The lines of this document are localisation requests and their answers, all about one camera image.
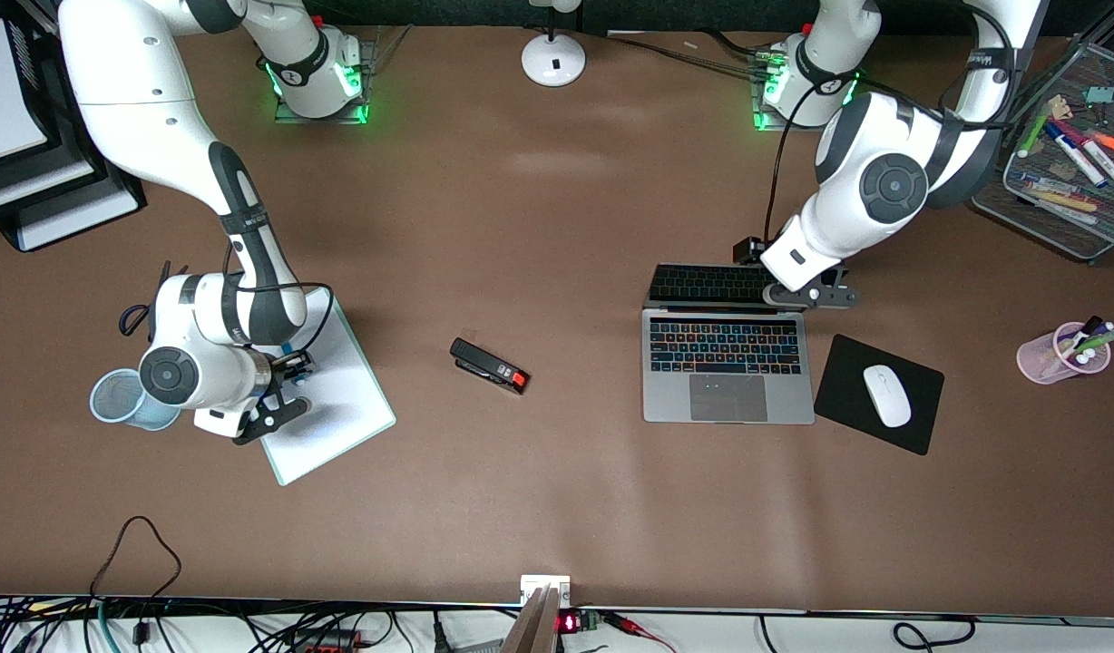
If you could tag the black stacked paper tray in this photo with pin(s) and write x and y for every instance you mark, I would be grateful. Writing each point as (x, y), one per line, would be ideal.
(67, 177)

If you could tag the light green clipboard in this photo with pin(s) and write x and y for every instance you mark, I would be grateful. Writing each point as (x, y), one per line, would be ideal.
(376, 390)

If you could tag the white paper stack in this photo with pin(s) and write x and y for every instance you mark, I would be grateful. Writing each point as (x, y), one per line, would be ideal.
(4, 100)
(76, 222)

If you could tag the green marker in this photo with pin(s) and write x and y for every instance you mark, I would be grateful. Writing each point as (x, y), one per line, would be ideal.
(1034, 134)

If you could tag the black scissors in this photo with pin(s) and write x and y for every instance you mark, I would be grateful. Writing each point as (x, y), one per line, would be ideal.
(138, 309)

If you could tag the circuit board with red display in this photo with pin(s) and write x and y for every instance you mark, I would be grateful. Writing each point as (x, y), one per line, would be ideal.
(568, 624)

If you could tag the teal binder clip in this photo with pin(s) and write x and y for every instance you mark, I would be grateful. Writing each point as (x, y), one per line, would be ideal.
(1099, 93)

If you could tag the black power strip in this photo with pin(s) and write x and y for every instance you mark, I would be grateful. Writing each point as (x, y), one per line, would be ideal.
(326, 642)

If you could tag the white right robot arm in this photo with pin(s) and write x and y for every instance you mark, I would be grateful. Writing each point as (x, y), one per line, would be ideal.
(140, 100)

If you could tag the white marker with blue cap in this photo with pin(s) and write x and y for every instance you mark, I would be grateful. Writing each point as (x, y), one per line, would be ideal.
(1079, 159)

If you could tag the black stapler with red end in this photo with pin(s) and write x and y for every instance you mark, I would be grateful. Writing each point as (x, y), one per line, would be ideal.
(484, 363)

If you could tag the black mouse pad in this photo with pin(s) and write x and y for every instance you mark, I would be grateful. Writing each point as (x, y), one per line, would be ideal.
(838, 390)

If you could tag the black capped marker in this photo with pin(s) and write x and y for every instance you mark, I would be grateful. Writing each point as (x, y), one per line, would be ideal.
(1090, 324)

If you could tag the grey mesh desk tray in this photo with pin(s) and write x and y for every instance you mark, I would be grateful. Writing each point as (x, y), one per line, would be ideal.
(1047, 231)

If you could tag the purple capped marker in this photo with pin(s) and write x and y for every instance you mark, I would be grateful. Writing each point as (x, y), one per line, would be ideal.
(1104, 330)

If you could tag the pink translucent cup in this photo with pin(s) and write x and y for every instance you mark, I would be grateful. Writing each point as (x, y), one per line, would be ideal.
(1038, 358)

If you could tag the green pen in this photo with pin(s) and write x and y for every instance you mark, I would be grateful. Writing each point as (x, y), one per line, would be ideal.
(1110, 337)

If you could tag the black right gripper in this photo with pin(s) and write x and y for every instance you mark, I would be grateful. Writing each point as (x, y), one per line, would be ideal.
(291, 367)

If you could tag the white desk lamp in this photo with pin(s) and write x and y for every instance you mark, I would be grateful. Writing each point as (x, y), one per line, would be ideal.
(553, 62)

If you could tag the white paper sheet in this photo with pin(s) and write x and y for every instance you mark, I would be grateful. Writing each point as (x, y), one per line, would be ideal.
(339, 408)

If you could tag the light blue mesh cup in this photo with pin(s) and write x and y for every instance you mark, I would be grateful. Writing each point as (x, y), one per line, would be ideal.
(112, 399)

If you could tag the white computer mouse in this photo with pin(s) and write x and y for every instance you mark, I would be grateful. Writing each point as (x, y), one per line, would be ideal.
(886, 396)

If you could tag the silver laptop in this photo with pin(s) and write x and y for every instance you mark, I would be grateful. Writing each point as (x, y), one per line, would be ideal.
(729, 399)

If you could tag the yellow marker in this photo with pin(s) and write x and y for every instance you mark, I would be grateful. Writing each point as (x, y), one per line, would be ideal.
(1070, 203)

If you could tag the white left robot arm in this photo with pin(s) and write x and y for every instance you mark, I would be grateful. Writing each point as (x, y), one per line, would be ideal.
(870, 163)

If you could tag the tan eraser piece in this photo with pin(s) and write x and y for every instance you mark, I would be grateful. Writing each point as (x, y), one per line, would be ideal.
(1059, 109)

